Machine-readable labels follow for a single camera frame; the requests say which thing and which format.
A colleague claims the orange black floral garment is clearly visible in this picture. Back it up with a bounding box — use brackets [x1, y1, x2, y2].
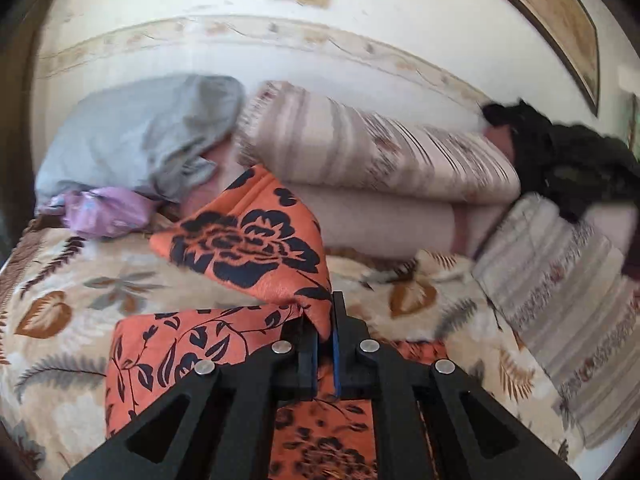
[105, 164, 451, 480]

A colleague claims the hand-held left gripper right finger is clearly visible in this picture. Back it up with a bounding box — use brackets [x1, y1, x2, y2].
[331, 290, 582, 480]

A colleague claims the lilac cloth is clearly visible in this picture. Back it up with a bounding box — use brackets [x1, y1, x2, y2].
[40, 186, 162, 240]

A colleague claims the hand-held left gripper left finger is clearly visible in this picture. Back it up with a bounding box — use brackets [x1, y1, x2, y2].
[62, 315, 321, 480]

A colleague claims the framed wall picture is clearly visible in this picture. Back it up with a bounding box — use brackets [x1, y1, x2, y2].
[455, 0, 601, 116]

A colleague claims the wide striped floral pillow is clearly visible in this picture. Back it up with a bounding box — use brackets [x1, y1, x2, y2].
[472, 192, 640, 448]

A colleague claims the long striped floral pillow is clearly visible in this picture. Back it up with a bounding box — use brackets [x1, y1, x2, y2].
[235, 80, 522, 206]

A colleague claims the black clothing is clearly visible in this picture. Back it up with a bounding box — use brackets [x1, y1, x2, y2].
[481, 99, 640, 224]

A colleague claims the light blue pillow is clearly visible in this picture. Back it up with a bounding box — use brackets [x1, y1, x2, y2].
[37, 79, 201, 204]

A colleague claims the grey cloth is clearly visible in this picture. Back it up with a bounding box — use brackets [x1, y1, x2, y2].
[145, 74, 247, 206]

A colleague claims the cream leaf print blanket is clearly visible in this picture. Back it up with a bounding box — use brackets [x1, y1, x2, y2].
[0, 210, 586, 480]

